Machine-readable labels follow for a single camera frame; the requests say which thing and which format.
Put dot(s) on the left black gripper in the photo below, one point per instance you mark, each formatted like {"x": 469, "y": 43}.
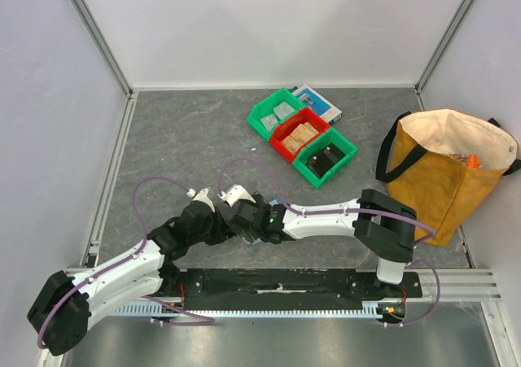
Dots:
{"x": 223, "y": 231}

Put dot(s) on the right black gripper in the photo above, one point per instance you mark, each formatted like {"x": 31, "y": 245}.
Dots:
{"x": 240, "y": 219}

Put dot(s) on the white VIP credit card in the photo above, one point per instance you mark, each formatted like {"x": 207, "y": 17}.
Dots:
{"x": 269, "y": 122}

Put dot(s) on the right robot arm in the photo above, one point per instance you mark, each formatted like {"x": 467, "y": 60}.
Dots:
{"x": 382, "y": 224}

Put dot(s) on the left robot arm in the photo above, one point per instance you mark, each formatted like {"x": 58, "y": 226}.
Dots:
{"x": 68, "y": 306}

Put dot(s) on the brown cards in bin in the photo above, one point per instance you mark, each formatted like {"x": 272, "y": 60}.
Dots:
{"x": 302, "y": 134}

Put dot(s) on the grey card in bin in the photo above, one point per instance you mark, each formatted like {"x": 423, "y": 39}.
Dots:
{"x": 283, "y": 110}

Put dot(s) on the red bin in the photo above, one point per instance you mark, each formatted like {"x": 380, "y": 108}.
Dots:
{"x": 286, "y": 127}

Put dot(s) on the black items in bin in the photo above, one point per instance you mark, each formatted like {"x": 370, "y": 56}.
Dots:
{"x": 324, "y": 160}

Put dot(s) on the green bin near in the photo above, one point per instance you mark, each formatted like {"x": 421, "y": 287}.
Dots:
{"x": 330, "y": 136}

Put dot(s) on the green bin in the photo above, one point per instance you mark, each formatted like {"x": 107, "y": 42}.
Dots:
{"x": 269, "y": 113}
{"x": 330, "y": 136}

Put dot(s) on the green bin far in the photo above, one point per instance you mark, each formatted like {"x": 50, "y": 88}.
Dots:
{"x": 269, "y": 113}

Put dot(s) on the blue white box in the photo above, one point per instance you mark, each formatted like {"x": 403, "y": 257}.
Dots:
{"x": 320, "y": 105}

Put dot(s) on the yellow tote bag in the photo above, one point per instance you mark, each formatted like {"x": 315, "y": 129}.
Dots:
{"x": 423, "y": 162}

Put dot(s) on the orange item in bag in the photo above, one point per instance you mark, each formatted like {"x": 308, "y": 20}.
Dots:
{"x": 473, "y": 161}

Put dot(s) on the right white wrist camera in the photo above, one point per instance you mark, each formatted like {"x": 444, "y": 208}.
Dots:
{"x": 234, "y": 194}

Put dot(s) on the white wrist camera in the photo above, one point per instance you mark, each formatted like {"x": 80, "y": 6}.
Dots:
{"x": 201, "y": 196}
{"x": 234, "y": 194}

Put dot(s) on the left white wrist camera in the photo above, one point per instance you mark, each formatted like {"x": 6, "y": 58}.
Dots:
{"x": 201, "y": 196}

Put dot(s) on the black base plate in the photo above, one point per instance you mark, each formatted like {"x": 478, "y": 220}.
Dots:
{"x": 281, "y": 289}

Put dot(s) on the white cable duct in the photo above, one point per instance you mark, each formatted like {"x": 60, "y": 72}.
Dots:
{"x": 147, "y": 308}

